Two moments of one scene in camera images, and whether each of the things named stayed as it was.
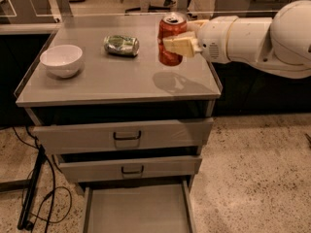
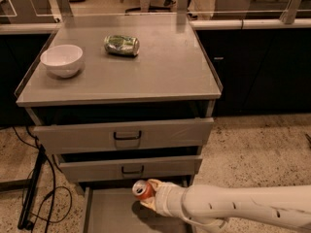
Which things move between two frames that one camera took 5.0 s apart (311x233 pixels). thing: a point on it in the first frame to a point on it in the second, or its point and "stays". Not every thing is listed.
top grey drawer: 123,136 stays
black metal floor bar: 23,222 stays
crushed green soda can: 121,45 stays
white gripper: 212,39 to 169,198
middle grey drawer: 129,168 stays
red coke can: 172,24 to 143,189
